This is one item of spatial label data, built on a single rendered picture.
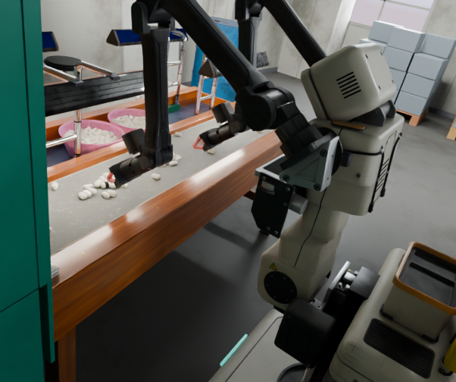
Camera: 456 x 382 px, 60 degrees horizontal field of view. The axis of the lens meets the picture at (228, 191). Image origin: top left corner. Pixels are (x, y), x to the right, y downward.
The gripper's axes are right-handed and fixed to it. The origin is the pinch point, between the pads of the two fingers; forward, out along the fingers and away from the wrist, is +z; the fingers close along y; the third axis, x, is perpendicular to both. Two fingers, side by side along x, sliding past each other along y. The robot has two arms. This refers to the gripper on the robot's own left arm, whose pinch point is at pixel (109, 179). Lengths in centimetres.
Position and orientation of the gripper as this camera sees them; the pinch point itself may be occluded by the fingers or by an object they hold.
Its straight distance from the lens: 134.8
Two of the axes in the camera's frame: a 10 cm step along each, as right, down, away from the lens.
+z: -7.8, 2.7, 5.7
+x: 4.1, 9.0, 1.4
